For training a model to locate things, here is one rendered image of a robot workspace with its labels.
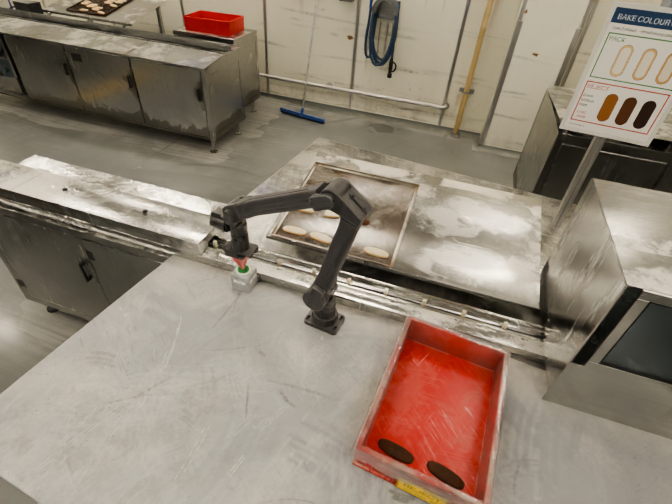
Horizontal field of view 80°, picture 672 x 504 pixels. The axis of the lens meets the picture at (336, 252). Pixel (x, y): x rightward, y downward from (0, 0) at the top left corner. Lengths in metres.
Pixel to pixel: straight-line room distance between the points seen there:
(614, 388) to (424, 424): 0.52
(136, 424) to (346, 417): 0.56
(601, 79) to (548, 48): 2.67
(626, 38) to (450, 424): 1.44
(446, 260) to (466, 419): 0.60
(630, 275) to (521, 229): 0.75
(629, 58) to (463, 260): 0.92
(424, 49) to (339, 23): 0.97
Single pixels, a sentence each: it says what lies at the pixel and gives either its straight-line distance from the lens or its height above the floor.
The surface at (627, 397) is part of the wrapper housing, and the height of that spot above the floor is 0.94.
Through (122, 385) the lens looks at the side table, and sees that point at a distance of 1.36.
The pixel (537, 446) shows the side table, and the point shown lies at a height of 0.82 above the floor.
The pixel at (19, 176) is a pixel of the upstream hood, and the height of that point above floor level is 0.92.
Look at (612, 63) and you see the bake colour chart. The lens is 1.91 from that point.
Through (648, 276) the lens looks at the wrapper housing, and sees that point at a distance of 1.17.
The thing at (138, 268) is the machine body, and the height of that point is 0.68.
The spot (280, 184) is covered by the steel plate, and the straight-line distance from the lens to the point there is 2.10.
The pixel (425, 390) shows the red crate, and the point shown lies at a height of 0.82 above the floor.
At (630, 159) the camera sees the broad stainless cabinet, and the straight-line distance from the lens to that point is 3.07.
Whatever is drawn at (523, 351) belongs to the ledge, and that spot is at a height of 0.86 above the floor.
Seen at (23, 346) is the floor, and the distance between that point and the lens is 2.80.
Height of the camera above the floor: 1.90
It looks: 40 degrees down
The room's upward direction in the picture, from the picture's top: 5 degrees clockwise
